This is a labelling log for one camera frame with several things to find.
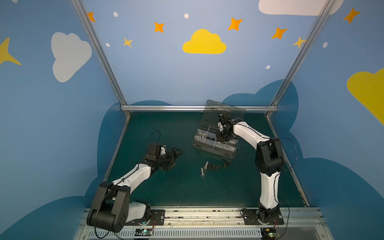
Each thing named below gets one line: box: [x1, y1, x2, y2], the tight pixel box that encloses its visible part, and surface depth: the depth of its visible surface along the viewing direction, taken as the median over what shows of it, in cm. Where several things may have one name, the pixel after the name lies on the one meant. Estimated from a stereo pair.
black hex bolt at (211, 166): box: [208, 164, 220, 169], surface depth 93 cm
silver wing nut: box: [197, 131, 206, 138], surface depth 107 cm
